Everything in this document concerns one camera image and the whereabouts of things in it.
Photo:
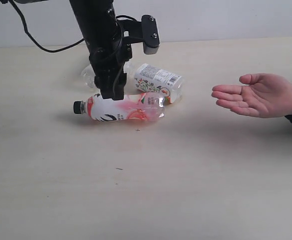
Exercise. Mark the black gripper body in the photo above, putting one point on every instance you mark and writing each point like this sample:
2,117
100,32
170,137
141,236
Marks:
100,59

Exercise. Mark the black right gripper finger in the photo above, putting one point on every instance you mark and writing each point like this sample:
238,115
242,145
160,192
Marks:
111,86

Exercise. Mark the clear bottle white blue label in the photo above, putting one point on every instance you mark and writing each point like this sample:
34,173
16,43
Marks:
88,75

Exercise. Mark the pink label bottle black cap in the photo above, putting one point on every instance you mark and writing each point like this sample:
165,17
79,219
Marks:
147,106

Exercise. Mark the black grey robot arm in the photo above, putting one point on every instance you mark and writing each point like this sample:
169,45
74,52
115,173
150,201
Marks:
104,38

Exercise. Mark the clear bottle floral label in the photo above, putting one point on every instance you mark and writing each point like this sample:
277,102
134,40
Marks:
147,78

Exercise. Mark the person's open hand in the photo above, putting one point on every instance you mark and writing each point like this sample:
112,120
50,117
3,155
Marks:
259,95

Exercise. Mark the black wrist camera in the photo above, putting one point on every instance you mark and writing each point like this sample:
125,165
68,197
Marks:
144,31

